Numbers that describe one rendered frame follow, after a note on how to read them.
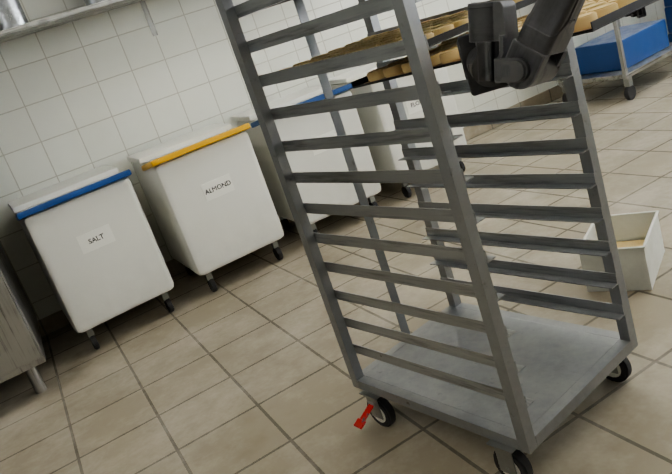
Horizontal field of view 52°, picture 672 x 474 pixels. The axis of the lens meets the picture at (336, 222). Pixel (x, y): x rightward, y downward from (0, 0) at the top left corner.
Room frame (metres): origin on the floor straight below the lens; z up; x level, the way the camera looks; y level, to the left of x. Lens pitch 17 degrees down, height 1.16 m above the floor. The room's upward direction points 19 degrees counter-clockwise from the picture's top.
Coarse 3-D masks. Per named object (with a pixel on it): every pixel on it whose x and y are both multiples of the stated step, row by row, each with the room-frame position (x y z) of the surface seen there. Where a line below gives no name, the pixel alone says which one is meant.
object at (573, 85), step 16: (576, 64) 1.55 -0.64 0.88; (576, 80) 1.54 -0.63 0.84; (576, 96) 1.54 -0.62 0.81; (576, 128) 1.55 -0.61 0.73; (592, 144) 1.54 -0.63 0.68; (592, 160) 1.54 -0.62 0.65; (592, 192) 1.55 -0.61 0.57; (608, 208) 1.55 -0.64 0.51; (608, 224) 1.54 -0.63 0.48; (608, 240) 1.53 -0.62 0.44; (608, 256) 1.54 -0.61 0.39; (608, 272) 1.55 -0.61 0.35; (624, 288) 1.55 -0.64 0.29; (624, 304) 1.54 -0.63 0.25; (624, 320) 1.54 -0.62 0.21; (624, 336) 1.55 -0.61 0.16
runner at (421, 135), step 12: (384, 132) 1.46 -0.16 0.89; (396, 132) 1.43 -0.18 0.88; (408, 132) 1.40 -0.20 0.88; (420, 132) 1.37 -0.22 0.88; (288, 144) 1.79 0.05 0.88; (300, 144) 1.74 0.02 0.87; (312, 144) 1.70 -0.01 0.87; (324, 144) 1.66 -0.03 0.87; (336, 144) 1.62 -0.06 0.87; (348, 144) 1.58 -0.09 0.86; (360, 144) 1.54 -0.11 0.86; (372, 144) 1.51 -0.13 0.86; (384, 144) 1.47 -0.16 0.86; (396, 144) 1.44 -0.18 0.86
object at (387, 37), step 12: (516, 0) 1.53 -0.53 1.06; (432, 24) 1.59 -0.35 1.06; (444, 24) 1.48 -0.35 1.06; (456, 24) 1.44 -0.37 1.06; (372, 36) 1.96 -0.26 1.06; (384, 36) 1.76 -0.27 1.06; (396, 36) 1.60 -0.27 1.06; (432, 36) 1.37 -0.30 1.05; (348, 48) 1.77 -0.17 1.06; (360, 48) 1.64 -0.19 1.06; (312, 60) 1.78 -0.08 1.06
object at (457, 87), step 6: (564, 66) 1.54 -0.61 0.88; (570, 66) 1.53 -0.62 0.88; (558, 72) 1.56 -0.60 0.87; (564, 72) 1.55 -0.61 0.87; (570, 72) 1.53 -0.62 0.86; (558, 78) 1.54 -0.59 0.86; (564, 78) 1.52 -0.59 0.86; (444, 84) 1.86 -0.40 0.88; (450, 84) 1.84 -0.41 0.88; (456, 84) 1.82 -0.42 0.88; (462, 84) 1.81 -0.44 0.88; (468, 84) 1.79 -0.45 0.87; (444, 90) 1.86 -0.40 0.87; (456, 90) 1.83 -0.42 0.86; (462, 90) 1.81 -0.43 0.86; (468, 90) 1.78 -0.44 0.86
